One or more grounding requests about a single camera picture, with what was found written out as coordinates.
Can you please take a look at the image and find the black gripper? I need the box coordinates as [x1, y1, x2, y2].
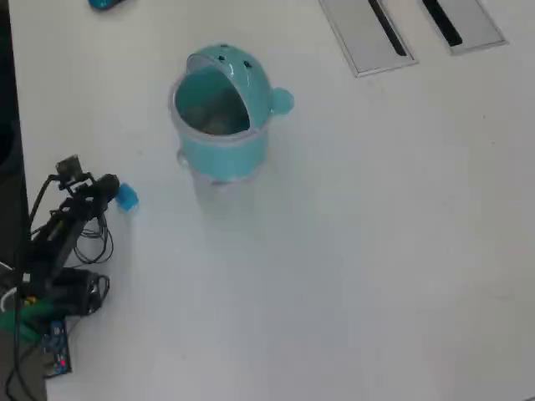
[58, 174, 121, 212]

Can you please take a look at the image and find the blue lego block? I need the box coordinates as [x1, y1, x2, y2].
[115, 182, 140, 212]

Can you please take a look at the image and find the teal whale-shaped bin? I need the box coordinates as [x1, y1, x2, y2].
[168, 41, 296, 216]

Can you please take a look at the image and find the dark furniture beside table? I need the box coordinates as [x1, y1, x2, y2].
[0, 0, 33, 272]

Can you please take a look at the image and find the green table clamp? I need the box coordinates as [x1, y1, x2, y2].
[0, 302, 54, 342]

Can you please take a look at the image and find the blue circuit board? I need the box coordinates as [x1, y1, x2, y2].
[39, 319, 72, 377]

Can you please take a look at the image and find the teal plastic object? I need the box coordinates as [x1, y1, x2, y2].
[87, 0, 126, 13]

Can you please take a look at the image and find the black wire bundle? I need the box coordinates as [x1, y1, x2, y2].
[73, 208, 115, 265]

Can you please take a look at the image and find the white cable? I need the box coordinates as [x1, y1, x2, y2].
[0, 287, 20, 312]

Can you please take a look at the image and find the silver cable grommet panel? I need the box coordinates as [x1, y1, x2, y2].
[318, 0, 419, 79]
[415, 0, 508, 56]

